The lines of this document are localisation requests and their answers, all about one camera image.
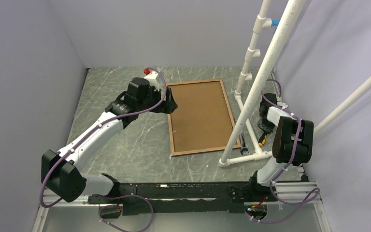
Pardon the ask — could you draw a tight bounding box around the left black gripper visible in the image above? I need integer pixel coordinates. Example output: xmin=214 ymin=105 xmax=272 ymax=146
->
xmin=137 ymin=86 xmax=177 ymax=114

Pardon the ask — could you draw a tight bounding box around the blue picture frame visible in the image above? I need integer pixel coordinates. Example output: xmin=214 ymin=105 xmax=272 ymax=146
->
xmin=168 ymin=79 xmax=235 ymax=156

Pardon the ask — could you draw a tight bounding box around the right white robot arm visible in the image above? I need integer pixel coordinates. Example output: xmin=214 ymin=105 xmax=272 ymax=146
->
xmin=247 ymin=93 xmax=314 ymax=201

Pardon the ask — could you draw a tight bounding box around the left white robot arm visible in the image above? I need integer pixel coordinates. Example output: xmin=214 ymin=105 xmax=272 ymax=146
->
xmin=41 ymin=75 xmax=178 ymax=203

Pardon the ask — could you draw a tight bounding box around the silver 24mm wrench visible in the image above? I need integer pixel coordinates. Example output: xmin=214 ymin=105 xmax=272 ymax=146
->
xmin=239 ymin=132 xmax=250 ymax=156

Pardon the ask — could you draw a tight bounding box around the white diagonal pole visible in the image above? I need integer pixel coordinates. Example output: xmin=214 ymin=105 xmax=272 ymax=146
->
xmin=314 ymin=76 xmax=371 ymax=138

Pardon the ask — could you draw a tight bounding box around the blue pipe valve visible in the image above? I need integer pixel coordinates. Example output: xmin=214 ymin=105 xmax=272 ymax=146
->
xmin=271 ymin=19 xmax=280 ymax=27

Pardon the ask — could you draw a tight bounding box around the white PVC pipe structure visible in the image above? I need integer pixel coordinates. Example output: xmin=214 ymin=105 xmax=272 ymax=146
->
xmin=218 ymin=0 xmax=306 ymax=168

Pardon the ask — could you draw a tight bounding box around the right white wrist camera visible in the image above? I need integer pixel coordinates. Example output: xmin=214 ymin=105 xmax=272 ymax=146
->
xmin=277 ymin=101 xmax=288 ymax=109

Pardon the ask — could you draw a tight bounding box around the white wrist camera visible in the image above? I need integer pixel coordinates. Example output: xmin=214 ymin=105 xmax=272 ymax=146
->
xmin=143 ymin=69 xmax=161 ymax=91
xmin=277 ymin=101 xmax=288 ymax=109

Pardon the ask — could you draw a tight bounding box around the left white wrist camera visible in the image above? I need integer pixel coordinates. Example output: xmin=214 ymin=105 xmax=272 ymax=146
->
xmin=143 ymin=69 xmax=161 ymax=91

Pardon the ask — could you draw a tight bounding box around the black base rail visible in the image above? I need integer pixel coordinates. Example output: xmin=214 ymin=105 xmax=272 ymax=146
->
xmin=88 ymin=180 xmax=276 ymax=216

